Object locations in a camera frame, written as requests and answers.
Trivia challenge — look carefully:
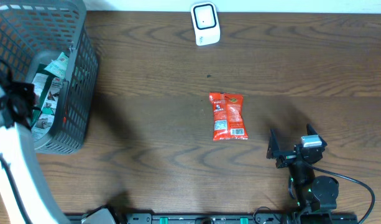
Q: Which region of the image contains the green 3M gloves package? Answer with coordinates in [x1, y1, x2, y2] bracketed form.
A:
[31, 64, 63, 141]

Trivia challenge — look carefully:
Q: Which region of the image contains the large orange snack bag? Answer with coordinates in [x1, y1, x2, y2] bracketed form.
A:
[209, 92, 249, 141]

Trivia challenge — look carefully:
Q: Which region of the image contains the light green wipes pack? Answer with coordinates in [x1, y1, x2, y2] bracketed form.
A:
[44, 52, 69, 79]

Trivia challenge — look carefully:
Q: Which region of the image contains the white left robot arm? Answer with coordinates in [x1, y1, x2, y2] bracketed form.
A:
[0, 57, 69, 223]

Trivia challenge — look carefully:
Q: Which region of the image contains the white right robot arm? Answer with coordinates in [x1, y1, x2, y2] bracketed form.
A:
[267, 124, 339, 223]

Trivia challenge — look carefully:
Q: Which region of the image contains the white barcode scanner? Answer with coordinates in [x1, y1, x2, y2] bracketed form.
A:
[190, 2, 221, 46]

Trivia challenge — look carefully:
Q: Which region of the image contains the grey plastic mesh basket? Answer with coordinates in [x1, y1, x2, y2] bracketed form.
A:
[0, 0, 99, 154]

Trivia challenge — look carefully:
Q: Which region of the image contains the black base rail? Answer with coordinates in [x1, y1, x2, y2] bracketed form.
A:
[66, 213, 358, 224]

